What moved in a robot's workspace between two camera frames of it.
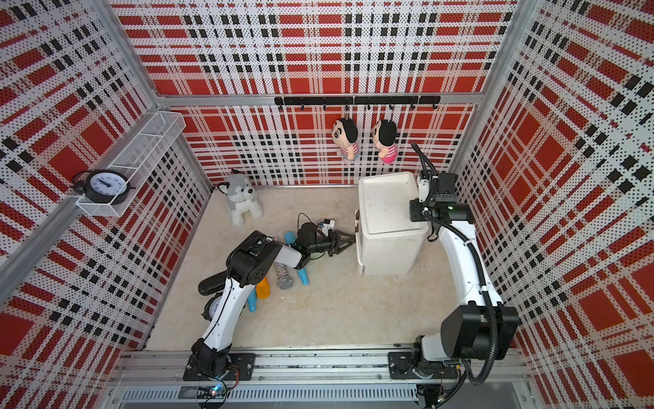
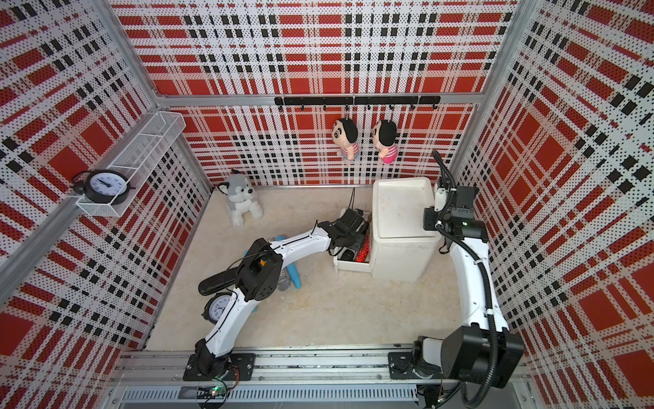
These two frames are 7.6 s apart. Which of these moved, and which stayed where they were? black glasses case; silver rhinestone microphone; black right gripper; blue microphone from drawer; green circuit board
Moved: blue microphone from drawer; black right gripper
Stayed: green circuit board; silver rhinestone microphone; black glasses case
